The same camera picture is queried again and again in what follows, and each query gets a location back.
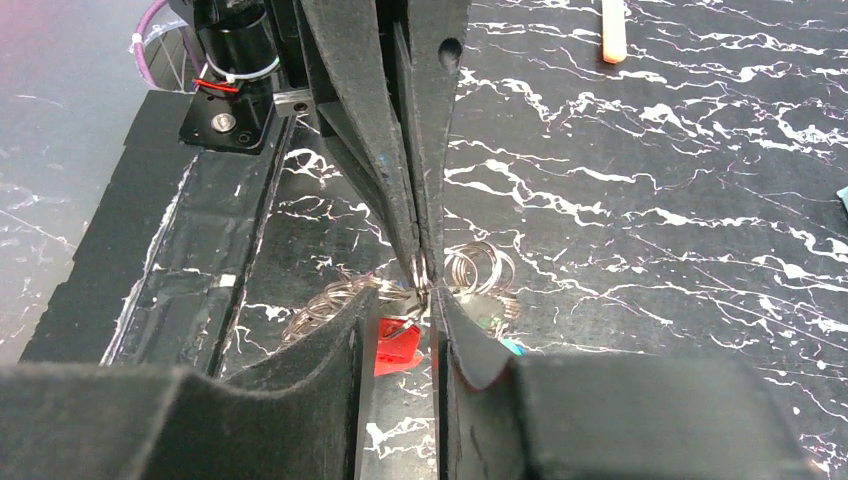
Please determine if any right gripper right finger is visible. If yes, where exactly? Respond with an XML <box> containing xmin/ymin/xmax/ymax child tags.
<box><xmin>431</xmin><ymin>287</ymin><xmax>819</xmax><ymax>479</ymax></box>

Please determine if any metal keyring with red handle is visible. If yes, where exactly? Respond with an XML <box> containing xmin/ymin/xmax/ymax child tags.
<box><xmin>281</xmin><ymin>241</ymin><xmax>524</xmax><ymax>355</ymax></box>

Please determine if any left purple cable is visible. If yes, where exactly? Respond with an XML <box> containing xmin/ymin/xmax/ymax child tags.
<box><xmin>129</xmin><ymin>0</ymin><xmax>203</xmax><ymax>91</ymax></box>

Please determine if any key with red tag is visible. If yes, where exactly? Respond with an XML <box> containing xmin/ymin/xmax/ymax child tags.
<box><xmin>374</xmin><ymin>317</ymin><xmax>423</xmax><ymax>376</ymax></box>

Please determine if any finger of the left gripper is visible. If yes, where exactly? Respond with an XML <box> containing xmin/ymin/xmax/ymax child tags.
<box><xmin>394</xmin><ymin>1</ymin><xmax>470</xmax><ymax>279</ymax></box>

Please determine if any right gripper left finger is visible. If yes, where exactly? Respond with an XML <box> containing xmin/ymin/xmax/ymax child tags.
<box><xmin>1</xmin><ymin>288</ymin><xmax>379</xmax><ymax>479</ymax></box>

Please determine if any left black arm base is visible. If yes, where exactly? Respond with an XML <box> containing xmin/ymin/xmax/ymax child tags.
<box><xmin>169</xmin><ymin>0</ymin><xmax>314</xmax><ymax>155</ymax></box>

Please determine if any white orange marker tube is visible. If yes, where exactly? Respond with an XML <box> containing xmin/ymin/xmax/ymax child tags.
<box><xmin>601</xmin><ymin>0</ymin><xmax>627</xmax><ymax>64</ymax></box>

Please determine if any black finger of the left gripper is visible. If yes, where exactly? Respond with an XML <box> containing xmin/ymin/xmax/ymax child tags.
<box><xmin>298</xmin><ymin>1</ymin><xmax>420</xmax><ymax>279</ymax></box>

